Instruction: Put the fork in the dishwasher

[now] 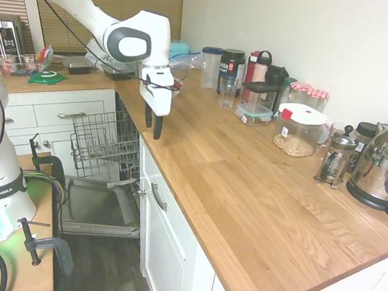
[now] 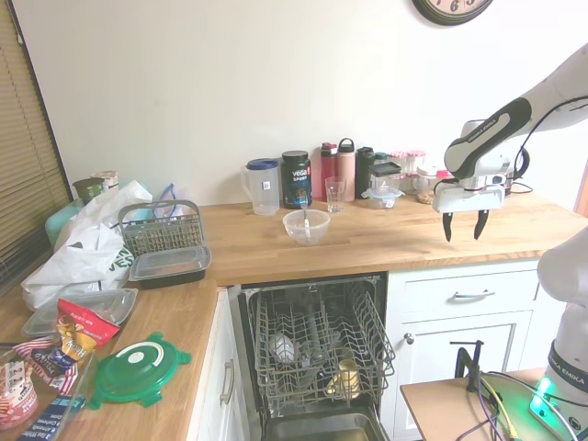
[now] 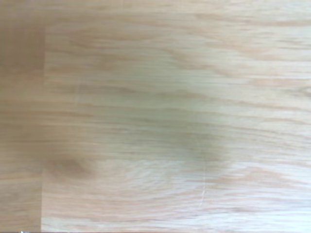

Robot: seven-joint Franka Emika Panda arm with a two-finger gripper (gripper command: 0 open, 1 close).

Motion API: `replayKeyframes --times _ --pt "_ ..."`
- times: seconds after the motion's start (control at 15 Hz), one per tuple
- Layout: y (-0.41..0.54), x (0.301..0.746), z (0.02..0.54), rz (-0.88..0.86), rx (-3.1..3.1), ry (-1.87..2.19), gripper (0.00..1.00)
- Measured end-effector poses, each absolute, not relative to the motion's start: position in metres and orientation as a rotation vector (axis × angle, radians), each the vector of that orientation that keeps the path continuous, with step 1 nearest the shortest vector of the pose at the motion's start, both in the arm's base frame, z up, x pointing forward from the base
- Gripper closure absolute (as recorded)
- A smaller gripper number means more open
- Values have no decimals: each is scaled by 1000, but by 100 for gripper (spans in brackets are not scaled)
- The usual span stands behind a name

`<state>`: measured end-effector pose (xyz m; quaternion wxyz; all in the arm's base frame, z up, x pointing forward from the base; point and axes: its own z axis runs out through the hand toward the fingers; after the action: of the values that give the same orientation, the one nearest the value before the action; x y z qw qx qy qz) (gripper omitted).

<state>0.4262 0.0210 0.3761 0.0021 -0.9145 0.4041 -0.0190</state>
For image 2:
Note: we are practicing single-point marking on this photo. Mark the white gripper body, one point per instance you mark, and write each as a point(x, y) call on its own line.
point(468, 198)

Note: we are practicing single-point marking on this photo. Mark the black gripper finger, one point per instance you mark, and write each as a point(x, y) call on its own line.
point(447, 227)
point(480, 224)

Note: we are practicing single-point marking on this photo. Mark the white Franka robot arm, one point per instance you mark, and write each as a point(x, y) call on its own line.
point(565, 82)

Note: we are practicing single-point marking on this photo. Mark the black dishwasher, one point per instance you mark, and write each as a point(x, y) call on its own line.
point(321, 425)

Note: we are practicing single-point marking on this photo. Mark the grey dishwasher cutlery basket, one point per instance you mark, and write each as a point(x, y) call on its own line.
point(161, 229)

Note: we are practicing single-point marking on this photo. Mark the jar with white lid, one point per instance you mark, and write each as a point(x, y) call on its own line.
point(425, 184)

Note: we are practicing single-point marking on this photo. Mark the jar with red checked lid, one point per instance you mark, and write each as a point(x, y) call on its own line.
point(399, 158)
point(415, 158)

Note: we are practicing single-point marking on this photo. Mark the glass container with blue clips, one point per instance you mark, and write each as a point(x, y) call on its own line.
point(383, 200)

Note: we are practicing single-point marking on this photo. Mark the clear container with black lid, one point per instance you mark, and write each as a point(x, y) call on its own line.
point(385, 177)

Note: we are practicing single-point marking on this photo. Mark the dark green water bottle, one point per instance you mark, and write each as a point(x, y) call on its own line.
point(364, 170)

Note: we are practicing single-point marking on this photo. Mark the clear drinking glass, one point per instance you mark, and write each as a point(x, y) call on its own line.
point(335, 195)

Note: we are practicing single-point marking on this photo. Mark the pink water bottle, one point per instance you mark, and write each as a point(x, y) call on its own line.
point(347, 165)

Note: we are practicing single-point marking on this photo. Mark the clear plastic bowl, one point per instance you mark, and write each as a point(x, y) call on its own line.
point(317, 225)

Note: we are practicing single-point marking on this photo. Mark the red water bottle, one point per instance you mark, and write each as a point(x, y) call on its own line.
point(327, 165)

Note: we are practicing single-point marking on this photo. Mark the white cabinet door with knob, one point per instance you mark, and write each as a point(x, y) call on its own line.
point(450, 367)

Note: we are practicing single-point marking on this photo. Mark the black clamp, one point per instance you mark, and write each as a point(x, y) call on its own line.
point(472, 367)

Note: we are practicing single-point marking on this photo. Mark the black Vega protein tub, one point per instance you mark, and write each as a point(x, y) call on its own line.
point(296, 179)

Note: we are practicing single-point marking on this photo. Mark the wooden robot mounting board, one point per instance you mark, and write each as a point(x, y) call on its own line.
point(436, 409)

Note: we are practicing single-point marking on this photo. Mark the yellow cup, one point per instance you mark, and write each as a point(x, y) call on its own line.
point(344, 379)

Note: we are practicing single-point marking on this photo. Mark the clear pitcher with blue lid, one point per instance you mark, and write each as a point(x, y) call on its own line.
point(264, 188)

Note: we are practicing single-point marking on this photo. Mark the clear glass in rack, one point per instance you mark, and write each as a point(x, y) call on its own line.
point(281, 347)

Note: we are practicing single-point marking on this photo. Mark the clear zip bag blue seal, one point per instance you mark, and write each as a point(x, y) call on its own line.
point(170, 195)

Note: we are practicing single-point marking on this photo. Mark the black takeout container clear lid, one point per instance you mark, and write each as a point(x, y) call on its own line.
point(167, 268)

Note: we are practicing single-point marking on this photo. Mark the green container lid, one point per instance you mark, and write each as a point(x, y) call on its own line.
point(133, 372)

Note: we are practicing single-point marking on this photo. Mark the dark green cup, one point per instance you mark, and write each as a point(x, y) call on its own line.
point(86, 190)

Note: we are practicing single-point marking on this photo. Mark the white plastic shopping bag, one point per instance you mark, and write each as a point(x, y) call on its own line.
point(82, 257)

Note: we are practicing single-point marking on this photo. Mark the red snack bag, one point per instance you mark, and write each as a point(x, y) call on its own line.
point(85, 331)

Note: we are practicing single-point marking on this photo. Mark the teal plastic container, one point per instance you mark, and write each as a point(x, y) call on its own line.
point(57, 222)

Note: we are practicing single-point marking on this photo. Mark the glass baking dish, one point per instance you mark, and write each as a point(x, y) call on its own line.
point(78, 390)

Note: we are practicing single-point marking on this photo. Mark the clear plastic takeout container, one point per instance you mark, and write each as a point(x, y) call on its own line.
point(41, 321)

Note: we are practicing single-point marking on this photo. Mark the red white striped popcorn bag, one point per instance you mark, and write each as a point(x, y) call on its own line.
point(46, 360)

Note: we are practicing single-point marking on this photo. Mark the tan window blind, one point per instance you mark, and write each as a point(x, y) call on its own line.
point(23, 161)

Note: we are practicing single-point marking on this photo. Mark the blue snack packet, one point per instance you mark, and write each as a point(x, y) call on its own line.
point(50, 420)

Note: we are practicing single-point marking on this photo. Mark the pink snack bag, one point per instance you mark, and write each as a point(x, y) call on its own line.
point(16, 395)

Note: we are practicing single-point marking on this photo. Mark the black round wall clock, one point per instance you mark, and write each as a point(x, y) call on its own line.
point(452, 11)

